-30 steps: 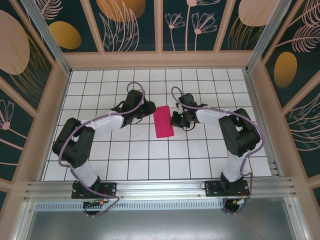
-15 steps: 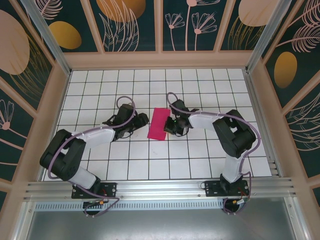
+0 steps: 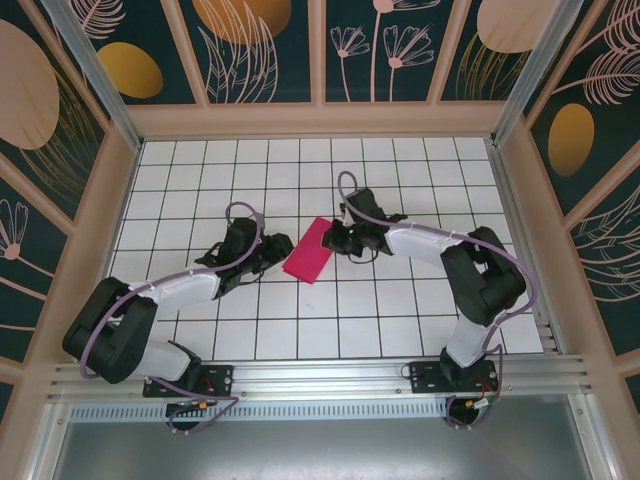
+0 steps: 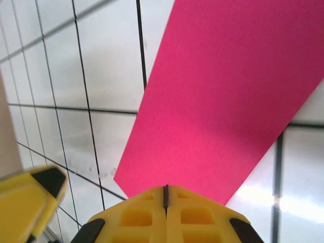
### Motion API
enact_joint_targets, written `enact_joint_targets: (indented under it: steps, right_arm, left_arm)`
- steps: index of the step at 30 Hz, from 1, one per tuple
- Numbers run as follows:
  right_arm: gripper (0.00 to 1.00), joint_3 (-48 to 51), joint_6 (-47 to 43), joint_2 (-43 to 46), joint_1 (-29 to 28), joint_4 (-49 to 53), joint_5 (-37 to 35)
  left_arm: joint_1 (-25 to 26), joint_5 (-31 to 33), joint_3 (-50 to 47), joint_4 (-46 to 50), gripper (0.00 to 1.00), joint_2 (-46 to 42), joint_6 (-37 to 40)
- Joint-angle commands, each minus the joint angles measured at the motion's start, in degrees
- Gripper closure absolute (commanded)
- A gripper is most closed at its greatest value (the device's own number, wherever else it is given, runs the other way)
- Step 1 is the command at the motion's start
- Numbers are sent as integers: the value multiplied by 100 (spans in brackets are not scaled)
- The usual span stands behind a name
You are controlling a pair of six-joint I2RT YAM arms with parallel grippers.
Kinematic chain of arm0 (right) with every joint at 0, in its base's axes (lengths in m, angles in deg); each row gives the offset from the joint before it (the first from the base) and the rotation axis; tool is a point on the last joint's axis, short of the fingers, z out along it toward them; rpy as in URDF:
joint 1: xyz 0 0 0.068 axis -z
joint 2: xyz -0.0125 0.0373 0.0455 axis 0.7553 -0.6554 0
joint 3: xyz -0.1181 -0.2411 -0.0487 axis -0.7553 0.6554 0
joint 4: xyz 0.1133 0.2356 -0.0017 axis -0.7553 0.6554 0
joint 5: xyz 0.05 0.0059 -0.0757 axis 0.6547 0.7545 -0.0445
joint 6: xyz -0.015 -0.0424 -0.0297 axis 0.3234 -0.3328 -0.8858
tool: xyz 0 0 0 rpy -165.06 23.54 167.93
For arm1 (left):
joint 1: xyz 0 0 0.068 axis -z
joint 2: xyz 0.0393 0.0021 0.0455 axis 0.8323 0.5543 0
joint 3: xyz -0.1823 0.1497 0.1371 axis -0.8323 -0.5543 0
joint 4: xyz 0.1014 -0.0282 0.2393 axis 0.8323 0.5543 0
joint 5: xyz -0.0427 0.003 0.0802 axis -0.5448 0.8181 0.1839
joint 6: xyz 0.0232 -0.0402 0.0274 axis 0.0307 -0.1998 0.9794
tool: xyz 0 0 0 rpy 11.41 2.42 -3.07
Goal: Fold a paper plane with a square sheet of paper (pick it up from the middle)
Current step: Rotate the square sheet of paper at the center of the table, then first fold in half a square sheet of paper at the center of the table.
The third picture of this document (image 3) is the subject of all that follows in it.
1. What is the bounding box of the grey metal sheet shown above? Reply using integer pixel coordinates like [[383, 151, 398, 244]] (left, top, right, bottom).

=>
[[47, 394, 619, 480]]

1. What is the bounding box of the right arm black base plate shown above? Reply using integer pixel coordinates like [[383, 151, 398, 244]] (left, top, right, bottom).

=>
[[408, 360, 500, 396]]

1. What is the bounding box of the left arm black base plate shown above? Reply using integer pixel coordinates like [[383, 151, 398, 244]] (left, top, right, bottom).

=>
[[143, 363, 235, 399]]

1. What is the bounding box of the aluminium mounting rail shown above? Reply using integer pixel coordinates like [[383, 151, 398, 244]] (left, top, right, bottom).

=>
[[47, 353, 599, 401]]

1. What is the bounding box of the aluminium side rail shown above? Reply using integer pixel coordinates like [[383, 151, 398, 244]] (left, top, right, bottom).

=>
[[487, 139, 569, 354]]

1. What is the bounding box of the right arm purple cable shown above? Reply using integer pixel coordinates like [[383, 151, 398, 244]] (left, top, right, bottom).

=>
[[336, 170, 535, 432]]

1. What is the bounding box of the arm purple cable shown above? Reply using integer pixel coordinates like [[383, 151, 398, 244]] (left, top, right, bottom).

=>
[[336, 170, 535, 432], [79, 201, 266, 437]]

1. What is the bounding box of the slotted grey cable duct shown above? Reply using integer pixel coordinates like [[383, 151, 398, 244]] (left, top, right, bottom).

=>
[[69, 402, 451, 422]]

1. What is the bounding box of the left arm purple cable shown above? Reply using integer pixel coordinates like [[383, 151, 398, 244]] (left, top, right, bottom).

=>
[[79, 201, 266, 437]]

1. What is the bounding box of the pink square paper sheet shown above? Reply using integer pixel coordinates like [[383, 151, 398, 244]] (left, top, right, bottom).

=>
[[281, 215, 336, 285]]

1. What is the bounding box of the aluminium frame post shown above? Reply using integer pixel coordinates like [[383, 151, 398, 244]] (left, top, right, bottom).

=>
[[39, 0, 144, 154], [489, 0, 586, 149]]

